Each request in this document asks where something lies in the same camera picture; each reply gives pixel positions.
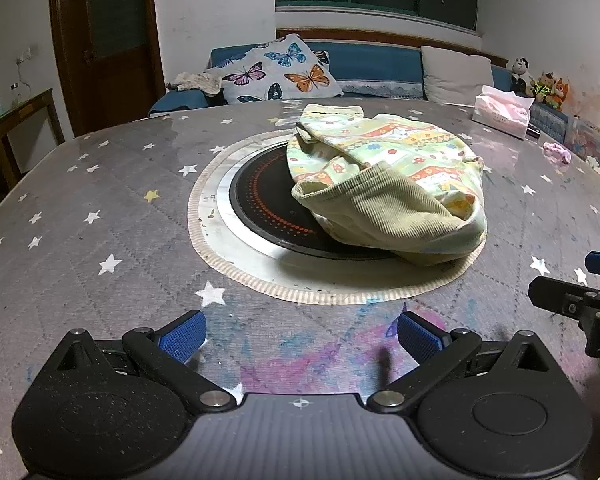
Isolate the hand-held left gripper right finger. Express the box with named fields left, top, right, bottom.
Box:
left=367, top=311, right=561, bottom=413

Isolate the round black induction cooktop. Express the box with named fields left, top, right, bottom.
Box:
left=201, top=135, right=401, bottom=267

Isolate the brown plush toy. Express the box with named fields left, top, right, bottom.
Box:
left=532, top=72, right=556, bottom=104

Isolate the orange plush toy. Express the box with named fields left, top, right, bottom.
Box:
left=550, top=77, right=570, bottom=111

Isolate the wooden side table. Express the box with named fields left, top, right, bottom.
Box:
left=0, top=88, right=66, bottom=191

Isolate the blue sofa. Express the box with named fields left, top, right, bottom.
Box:
left=147, top=42, right=571, bottom=118

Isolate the butterfly print pillow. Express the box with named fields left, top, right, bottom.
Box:
left=206, top=34, right=344, bottom=106

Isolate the white pillow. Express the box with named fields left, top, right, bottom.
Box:
left=420, top=46, right=496, bottom=107

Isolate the colourful plastic package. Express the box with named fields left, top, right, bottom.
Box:
left=565, top=117, right=600, bottom=171

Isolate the patterned green child's jacket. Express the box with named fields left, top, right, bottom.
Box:
left=286, top=102, right=487, bottom=267

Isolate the pink hair tie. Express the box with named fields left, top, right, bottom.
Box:
left=543, top=141, right=572, bottom=164

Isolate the pink tissue pack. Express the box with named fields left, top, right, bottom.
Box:
left=471, top=85, right=536, bottom=140

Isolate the beige crumpled cloth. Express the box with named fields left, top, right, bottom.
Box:
left=166, top=71, right=226, bottom=97

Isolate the dark wooden door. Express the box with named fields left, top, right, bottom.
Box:
left=48, top=0, right=167, bottom=137

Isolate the grey star-print tablecloth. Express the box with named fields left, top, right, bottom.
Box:
left=0, top=100, right=600, bottom=480

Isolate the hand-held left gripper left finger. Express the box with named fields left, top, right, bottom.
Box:
left=45, top=310, right=236, bottom=413

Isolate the panda plush toy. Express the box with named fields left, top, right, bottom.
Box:
left=509, top=56, right=535, bottom=96

